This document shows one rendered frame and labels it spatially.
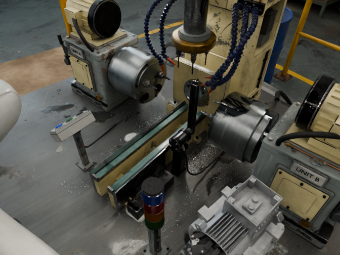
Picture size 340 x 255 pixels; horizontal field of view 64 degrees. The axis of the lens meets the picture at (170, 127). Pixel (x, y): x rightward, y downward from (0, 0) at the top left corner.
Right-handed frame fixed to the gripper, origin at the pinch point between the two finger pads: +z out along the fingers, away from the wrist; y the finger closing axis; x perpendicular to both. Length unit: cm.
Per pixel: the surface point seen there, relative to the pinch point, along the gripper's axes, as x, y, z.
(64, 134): 5, 70, -20
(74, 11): -16, 116, 18
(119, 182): 20, 46, -13
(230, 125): 4.6, 26.4, 28.5
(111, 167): 20, 54, -12
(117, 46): 1, 100, 28
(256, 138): 5.5, 16.0, 30.8
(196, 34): -19, 54, 38
